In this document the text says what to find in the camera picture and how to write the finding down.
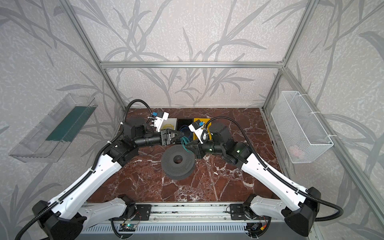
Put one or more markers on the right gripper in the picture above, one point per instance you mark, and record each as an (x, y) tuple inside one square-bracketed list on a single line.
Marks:
[(197, 147)]

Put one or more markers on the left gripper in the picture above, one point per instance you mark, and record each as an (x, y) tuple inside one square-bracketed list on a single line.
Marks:
[(164, 139)]

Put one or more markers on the grey perforated spool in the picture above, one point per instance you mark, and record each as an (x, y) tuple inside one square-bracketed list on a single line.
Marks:
[(177, 163)]

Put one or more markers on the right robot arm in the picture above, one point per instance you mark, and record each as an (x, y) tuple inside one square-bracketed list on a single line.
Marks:
[(297, 211)]

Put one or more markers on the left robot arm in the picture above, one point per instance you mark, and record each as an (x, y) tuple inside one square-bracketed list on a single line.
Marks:
[(64, 217)]

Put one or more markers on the black storage bin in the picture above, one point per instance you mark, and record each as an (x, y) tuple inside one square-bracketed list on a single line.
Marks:
[(183, 125)]

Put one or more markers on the white storage bin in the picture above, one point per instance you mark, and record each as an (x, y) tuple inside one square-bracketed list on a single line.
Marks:
[(170, 123)]

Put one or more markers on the yellow storage bin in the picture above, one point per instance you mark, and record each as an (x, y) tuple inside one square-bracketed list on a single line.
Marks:
[(208, 135)]

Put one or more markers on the left controller board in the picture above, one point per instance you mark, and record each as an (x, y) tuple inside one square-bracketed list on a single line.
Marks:
[(128, 227)]

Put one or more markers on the pink object in basket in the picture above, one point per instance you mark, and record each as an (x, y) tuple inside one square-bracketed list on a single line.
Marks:
[(296, 152)]

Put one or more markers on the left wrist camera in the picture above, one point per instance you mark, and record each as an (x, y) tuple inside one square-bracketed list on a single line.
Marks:
[(157, 119)]

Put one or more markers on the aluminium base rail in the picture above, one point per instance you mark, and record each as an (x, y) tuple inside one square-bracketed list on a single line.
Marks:
[(189, 213)]

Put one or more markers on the white wire basket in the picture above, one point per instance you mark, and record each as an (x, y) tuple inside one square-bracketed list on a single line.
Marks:
[(299, 125)]

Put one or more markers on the clear plastic wall tray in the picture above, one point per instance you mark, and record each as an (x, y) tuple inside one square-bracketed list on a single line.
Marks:
[(47, 142)]

